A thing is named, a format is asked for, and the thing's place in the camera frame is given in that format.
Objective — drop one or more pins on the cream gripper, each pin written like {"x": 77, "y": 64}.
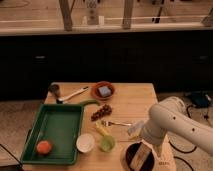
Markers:
{"x": 158, "y": 149}

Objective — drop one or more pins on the chalkboard eraser block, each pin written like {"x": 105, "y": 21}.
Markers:
{"x": 139, "y": 154}

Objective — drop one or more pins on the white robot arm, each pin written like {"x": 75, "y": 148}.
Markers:
{"x": 168, "y": 116}

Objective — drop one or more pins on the purple bowl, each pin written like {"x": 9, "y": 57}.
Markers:
{"x": 149, "y": 161}

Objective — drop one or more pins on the white small bowl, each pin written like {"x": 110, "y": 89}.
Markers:
{"x": 85, "y": 143}

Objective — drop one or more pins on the orange bowl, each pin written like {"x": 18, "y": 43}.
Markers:
{"x": 95, "y": 93}

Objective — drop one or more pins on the blue grey cloth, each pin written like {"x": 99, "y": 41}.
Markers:
{"x": 135, "y": 129}

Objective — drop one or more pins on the green cup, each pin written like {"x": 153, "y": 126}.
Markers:
{"x": 107, "y": 143}

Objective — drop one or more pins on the metal fork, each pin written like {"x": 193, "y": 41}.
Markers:
{"x": 109, "y": 123}

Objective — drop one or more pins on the dark blue object on floor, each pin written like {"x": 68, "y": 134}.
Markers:
{"x": 200, "y": 99}

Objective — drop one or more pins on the yellow banana toy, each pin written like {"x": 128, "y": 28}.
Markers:
{"x": 101, "y": 129}

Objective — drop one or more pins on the bunch of dark grapes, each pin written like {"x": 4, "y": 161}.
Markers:
{"x": 103, "y": 111}

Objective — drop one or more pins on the blue sponge block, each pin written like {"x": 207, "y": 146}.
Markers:
{"x": 104, "y": 91}

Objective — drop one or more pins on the green bean toy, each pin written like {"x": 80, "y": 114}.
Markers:
{"x": 88, "y": 102}

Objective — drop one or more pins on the green plastic tray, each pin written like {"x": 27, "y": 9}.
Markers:
{"x": 60, "y": 124}

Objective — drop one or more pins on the orange ball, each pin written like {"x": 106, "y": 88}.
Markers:
{"x": 44, "y": 147}

